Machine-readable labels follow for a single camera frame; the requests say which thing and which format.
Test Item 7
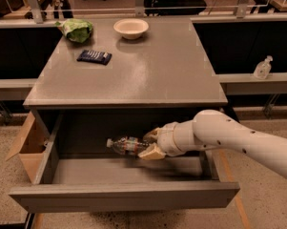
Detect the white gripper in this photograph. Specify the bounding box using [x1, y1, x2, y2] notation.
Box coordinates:
[138, 122, 183, 160]

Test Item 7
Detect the clear plastic water bottle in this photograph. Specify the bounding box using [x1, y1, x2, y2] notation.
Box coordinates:
[106, 136, 150, 156]

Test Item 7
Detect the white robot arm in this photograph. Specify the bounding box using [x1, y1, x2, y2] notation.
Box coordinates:
[138, 110, 287, 178]

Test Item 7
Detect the grey open top drawer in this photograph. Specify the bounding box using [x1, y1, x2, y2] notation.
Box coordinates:
[10, 111, 239, 213]

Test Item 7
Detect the clear hand sanitizer bottle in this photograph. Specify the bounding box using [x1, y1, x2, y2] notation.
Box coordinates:
[254, 55, 273, 79]

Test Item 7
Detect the grey cabinet desk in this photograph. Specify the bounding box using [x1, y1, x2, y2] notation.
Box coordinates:
[24, 16, 227, 133]

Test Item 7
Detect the dark blue snack bar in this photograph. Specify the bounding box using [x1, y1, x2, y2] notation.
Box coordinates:
[77, 50, 112, 65]

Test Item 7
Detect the white paper bowl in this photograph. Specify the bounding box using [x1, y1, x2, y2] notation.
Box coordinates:
[113, 18, 149, 40]

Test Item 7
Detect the brown cardboard box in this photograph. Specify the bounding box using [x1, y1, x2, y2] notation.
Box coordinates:
[6, 113, 47, 183]

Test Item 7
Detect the green chip bag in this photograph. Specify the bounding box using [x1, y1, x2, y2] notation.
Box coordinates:
[55, 18, 93, 43]

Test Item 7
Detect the grey side shelf right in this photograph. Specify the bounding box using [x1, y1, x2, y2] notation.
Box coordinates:
[216, 73, 287, 95]

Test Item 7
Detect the grey side shelf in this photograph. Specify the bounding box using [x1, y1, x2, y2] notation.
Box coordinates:
[216, 73, 287, 95]
[0, 78, 36, 101]

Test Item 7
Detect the black office chair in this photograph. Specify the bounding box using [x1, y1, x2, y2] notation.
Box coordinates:
[144, 0, 207, 16]

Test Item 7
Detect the grey side shelf left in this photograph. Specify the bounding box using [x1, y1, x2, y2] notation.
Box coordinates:
[0, 78, 36, 101]

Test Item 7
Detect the metal railing with posts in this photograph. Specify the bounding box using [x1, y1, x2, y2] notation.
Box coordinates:
[24, 0, 287, 23]

